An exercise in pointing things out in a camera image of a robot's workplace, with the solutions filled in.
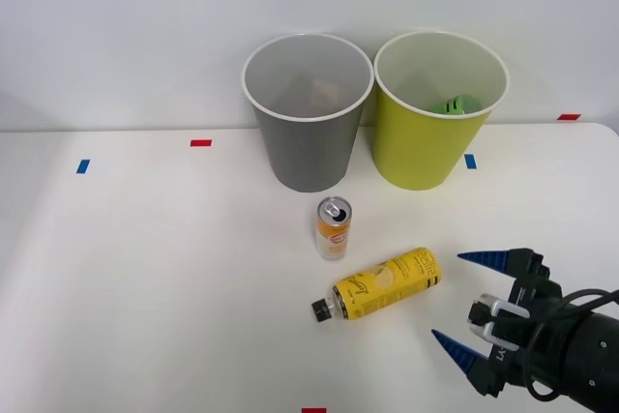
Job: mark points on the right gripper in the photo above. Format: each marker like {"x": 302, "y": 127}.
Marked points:
{"x": 534, "y": 287}

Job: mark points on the yellow plastic bottle black cap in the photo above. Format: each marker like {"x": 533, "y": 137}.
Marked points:
{"x": 387, "y": 282}

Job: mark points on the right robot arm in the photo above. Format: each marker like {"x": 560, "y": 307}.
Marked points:
{"x": 595, "y": 345}

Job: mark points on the orange and white drink can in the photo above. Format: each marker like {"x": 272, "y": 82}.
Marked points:
{"x": 333, "y": 239}

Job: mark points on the yellow-green plastic waste bin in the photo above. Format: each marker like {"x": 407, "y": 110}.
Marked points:
{"x": 416, "y": 152}

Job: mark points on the green plastic bottle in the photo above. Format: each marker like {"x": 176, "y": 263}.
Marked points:
{"x": 457, "y": 104}

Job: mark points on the grey plastic waste bin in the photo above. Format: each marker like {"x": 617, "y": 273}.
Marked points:
{"x": 309, "y": 152}

